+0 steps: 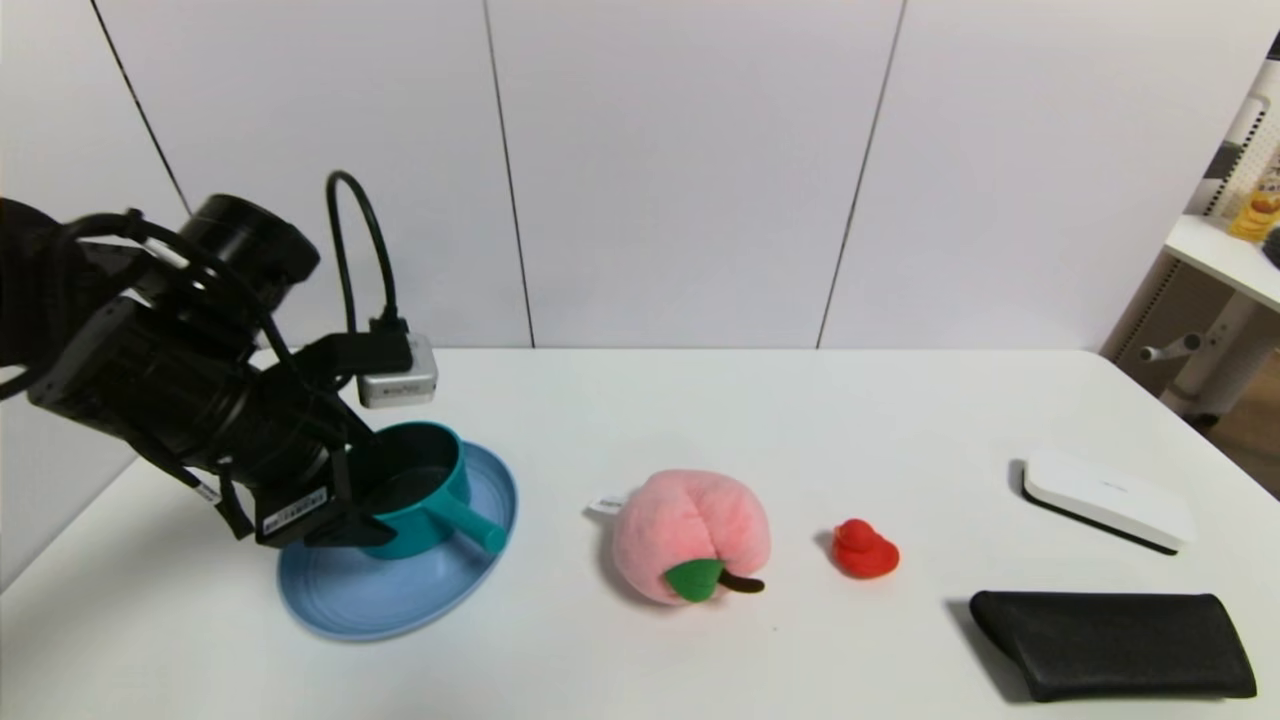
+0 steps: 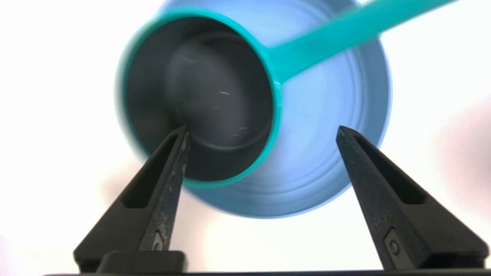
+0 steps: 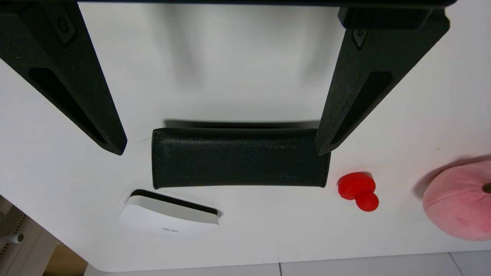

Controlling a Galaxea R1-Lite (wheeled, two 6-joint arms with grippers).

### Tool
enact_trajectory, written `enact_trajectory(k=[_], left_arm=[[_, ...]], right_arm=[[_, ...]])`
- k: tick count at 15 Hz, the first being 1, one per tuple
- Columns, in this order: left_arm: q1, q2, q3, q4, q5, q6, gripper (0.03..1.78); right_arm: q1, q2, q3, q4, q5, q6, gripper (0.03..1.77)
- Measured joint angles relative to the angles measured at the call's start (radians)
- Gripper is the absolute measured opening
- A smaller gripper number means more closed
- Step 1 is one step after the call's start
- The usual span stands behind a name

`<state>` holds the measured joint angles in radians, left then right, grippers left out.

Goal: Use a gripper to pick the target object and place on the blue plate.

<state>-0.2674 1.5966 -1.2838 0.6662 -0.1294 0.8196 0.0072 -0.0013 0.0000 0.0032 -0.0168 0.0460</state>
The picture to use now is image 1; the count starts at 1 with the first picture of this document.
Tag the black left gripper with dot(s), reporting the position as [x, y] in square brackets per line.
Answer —
[300, 517]

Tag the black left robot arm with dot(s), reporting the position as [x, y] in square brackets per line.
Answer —
[130, 380]

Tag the blue round plate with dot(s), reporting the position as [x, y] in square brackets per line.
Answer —
[400, 600]

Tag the pink plush peach toy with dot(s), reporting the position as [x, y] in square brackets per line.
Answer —
[680, 525]

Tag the red rubber duck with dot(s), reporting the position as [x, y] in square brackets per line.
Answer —
[866, 556]

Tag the white whiteboard eraser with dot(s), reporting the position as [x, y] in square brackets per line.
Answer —
[1100, 493]

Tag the black glasses case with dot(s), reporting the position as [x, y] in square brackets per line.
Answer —
[1110, 645]

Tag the white desk with leg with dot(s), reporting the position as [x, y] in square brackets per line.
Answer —
[1215, 252]

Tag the yellow bottle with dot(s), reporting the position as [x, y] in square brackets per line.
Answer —
[1255, 210]

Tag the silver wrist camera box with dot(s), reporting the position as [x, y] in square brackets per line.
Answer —
[400, 385]

